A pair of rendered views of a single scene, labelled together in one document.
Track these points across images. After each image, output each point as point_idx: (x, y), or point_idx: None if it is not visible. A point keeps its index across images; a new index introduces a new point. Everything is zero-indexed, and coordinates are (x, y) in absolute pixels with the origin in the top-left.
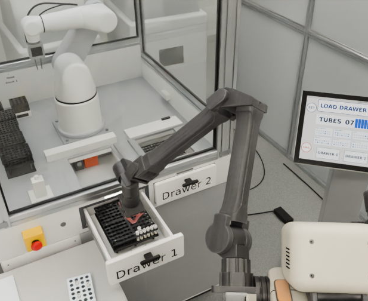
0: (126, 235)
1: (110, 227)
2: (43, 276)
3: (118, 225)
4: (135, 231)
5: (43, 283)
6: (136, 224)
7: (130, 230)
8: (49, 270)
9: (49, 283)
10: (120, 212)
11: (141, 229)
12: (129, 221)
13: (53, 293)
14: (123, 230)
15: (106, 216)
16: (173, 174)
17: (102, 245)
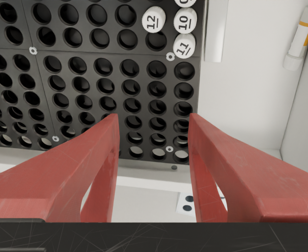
0: (163, 98)
1: (82, 133)
2: (126, 215)
3: (77, 98)
4: (126, 13)
5: (147, 221)
6: (108, 15)
7: (142, 63)
8: (114, 203)
9: (151, 214)
10: None
11: (179, 16)
12: (65, 40)
13: (181, 217)
14: (125, 94)
15: (4, 120)
16: None
17: (162, 187)
